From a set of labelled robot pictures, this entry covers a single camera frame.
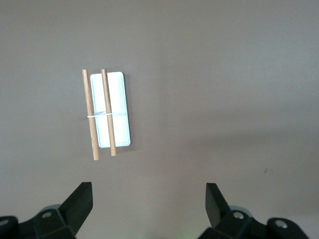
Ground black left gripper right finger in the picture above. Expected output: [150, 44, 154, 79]
[196, 183, 310, 239]

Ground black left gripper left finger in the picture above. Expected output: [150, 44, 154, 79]
[0, 182, 93, 239]

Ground white towel rack wooden bars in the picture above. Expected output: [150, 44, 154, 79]
[81, 69, 132, 161]

